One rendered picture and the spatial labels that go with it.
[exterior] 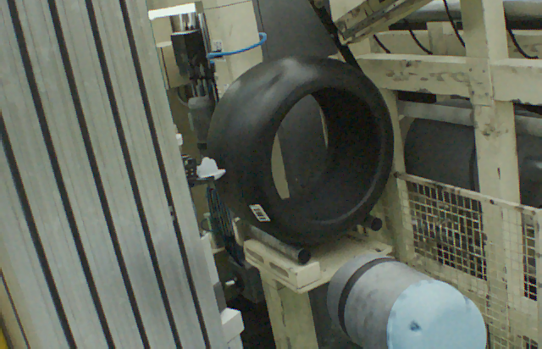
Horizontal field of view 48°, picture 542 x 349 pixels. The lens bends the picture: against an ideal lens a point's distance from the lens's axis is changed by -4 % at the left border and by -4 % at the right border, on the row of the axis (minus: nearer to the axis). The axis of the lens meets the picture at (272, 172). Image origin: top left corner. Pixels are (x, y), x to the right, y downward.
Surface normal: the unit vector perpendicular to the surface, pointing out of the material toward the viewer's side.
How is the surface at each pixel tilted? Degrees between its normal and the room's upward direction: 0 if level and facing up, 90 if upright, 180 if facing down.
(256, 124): 65
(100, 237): 90
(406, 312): 37
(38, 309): 90
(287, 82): 46
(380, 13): 90
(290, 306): 90
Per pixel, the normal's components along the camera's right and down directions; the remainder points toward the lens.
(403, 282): -0.26, -0.91
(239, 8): 0.49, 0.17
